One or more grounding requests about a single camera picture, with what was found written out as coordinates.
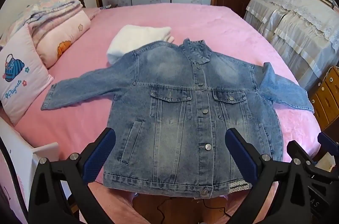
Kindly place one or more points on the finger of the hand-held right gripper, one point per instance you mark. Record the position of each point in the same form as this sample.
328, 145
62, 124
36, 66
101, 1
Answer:
299, 151
328, 142

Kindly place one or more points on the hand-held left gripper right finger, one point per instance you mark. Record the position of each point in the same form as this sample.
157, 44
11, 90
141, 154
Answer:
241, 156

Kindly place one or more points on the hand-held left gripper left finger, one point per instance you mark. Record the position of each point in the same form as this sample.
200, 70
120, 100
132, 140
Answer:
100, 151

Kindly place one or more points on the blue denim jacket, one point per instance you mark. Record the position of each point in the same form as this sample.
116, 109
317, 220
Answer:
172, 107

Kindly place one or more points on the wooden drawer cabinet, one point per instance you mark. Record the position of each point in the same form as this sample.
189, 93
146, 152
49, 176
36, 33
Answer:
325, 102

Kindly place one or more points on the white bedside furniture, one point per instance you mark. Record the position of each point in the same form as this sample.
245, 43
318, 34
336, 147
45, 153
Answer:
16, 149

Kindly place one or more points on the pink printed pillow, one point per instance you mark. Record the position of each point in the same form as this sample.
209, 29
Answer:
21, 75

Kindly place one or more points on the white folded garment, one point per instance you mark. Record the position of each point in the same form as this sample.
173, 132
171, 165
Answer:
132, 38

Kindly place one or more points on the lace covered furniture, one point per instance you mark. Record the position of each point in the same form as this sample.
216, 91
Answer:
291, 28

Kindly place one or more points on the pink pillow with orange print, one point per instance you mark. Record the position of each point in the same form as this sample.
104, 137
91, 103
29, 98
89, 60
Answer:
63, 33

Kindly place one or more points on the pink bed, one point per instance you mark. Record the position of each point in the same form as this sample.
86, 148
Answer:
217, 25

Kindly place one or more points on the floral folded blanket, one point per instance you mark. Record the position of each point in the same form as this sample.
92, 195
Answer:
53, 4

